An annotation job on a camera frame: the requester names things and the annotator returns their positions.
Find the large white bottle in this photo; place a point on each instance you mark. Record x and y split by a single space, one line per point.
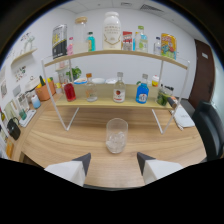
112 33

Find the tall glass jar wooden lid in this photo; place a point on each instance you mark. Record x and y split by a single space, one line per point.
80 36

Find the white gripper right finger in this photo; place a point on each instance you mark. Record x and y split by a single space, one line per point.
156 168

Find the white vase with flowers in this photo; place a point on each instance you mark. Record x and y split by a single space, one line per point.
28 41

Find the green potted plant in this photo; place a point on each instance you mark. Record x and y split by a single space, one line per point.
75 72

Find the white frame wooden shelf rack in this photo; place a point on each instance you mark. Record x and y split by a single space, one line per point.
103 104

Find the teal liquid bottle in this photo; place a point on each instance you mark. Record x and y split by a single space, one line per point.
91 42

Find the clear bottle with green cap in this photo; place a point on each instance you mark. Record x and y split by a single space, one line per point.
142 41

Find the clear glass cup with ice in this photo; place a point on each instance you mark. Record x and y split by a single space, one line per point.
116 136

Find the white tote bag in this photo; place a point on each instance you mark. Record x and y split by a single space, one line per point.
183 117

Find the black chair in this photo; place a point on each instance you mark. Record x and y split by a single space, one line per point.
208 128

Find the pink bottle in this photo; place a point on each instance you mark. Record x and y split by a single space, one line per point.
70 48

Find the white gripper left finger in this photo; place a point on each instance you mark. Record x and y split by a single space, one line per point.
71 170

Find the brown door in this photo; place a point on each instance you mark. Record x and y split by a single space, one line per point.
200 73

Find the red and white carton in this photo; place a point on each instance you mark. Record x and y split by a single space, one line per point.
127 40

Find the long wooden wall shelf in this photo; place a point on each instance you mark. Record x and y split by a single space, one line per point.
23 56

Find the clear bottle with black cap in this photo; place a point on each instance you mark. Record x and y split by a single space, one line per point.
157 46

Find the orange basket with fruit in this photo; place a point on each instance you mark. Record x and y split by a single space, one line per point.
45 93

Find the yellow orange drink can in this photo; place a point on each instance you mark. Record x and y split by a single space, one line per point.
168 46

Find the yellow jar with white lid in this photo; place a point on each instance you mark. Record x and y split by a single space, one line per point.
155 81

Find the small blue white container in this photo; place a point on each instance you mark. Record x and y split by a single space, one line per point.
36 101

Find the ceiling air vent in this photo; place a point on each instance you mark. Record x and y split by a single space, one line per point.
151 8

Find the blue liquid glass bottle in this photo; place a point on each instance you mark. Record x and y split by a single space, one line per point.
142 93

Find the silver soda water can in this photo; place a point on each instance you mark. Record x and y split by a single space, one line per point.
59 41

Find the white tray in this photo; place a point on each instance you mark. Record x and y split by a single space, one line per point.
27 118

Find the white bowl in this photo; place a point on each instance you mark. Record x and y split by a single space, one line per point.
98 80
111 81

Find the clear bottle with cork stopper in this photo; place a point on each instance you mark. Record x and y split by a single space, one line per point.
91 91

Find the red liquid glass bottle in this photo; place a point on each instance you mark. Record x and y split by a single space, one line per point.
70 92

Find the small light blue bottle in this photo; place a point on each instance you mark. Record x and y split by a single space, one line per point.
135 41

